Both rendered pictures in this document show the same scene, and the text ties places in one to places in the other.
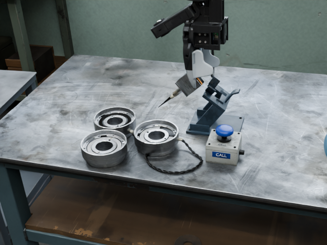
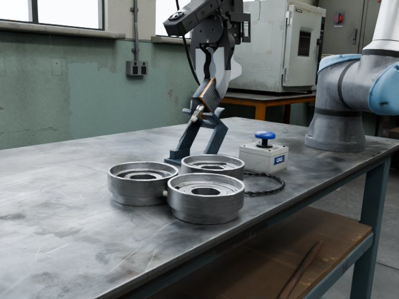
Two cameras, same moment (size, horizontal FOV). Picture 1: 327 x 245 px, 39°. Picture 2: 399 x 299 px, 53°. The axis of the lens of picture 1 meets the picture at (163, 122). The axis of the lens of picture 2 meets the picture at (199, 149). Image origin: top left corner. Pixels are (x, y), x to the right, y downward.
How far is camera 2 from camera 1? 1.02 m
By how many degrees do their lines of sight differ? 66
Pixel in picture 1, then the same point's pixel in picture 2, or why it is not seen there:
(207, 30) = (241, 18)
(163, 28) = (193, 20)
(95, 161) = (237, 205)
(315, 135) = not seen: hidden behind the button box
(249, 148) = not seen: hidden behind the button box
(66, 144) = (132, 230)
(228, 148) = (282, 148)
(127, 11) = not seen: outside the picture
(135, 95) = (65, 172)
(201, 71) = (233, 72)
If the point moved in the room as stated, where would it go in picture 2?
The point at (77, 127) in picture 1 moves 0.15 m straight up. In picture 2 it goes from (86, 215) to (83, 101)
